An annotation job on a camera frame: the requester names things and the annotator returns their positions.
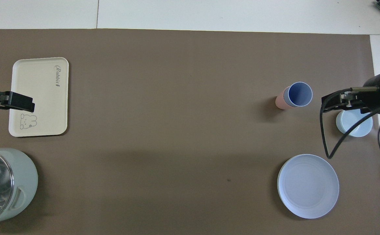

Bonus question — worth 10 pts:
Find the light blue round plate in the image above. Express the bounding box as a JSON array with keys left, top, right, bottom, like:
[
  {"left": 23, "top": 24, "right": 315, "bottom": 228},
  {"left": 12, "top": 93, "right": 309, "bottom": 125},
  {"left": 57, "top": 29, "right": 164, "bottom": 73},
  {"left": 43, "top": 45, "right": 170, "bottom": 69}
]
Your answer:
[{"left": 277, "top": 154, "right": 339, "bottom": 219}]

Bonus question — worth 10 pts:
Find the brown paper table mat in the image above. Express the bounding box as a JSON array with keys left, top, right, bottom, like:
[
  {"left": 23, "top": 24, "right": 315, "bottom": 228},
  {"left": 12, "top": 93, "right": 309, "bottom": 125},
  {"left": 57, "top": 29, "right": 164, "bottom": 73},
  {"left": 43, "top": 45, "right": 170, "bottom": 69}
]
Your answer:
[{"left": 0, "top": 29, "right": 380, "bottom": 235}]

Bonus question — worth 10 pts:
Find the cream tray with rabbit print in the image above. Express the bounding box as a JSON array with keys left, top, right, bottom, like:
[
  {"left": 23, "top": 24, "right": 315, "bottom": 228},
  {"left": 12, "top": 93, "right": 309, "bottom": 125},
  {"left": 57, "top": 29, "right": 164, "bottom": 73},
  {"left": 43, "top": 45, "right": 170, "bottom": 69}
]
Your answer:
[{"left": 8, "top": 57, "right": 69, "bottom": 137}]

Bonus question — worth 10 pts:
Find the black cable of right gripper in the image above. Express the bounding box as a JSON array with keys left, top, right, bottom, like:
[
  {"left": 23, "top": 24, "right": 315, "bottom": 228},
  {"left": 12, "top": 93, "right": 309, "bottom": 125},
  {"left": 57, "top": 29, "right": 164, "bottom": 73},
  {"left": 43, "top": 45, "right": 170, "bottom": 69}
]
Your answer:
[{"left": 320, "top": 87, "right": 380, "bottom": 159}]

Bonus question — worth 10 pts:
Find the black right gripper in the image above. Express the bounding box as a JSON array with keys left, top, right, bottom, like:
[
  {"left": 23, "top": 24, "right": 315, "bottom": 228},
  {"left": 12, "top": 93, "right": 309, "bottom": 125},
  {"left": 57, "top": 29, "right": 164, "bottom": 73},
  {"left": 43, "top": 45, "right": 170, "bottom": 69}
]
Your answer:
[{"left": 322, "top": 75, "right": 380, "bottom": 113}]

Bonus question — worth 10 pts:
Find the pink plastic cup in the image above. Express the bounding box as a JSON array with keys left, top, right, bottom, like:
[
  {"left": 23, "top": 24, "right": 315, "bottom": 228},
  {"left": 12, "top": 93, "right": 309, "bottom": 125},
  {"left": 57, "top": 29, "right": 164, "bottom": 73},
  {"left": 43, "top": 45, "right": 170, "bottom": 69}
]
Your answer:
[{"left": 275, "top": 86, "right": 290, "bottom": 110}]

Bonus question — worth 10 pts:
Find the blue ribbed plastic cup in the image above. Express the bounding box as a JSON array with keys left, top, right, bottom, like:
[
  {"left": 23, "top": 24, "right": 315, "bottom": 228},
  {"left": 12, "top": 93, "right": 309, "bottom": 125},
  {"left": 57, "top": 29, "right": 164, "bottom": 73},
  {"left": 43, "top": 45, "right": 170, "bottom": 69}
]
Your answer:
[{"left": 283, "top": 82, "right": 313, "bottom": 108}]

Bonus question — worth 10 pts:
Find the light blue bowl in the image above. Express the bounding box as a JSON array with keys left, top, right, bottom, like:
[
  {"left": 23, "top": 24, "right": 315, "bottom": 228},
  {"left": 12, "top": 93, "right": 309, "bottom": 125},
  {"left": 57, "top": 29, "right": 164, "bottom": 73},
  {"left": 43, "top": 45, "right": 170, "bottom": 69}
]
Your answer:
[{"left": 336, "top": 109, "right": 373, "bottom": 137}]

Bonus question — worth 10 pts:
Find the pale green rice cooker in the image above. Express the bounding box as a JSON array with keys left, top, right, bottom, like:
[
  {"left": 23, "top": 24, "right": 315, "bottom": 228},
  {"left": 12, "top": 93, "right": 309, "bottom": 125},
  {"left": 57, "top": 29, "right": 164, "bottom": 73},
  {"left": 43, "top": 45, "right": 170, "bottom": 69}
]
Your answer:
[{"left": 0, "top": 148, "right": 39, "bottom": 228}]

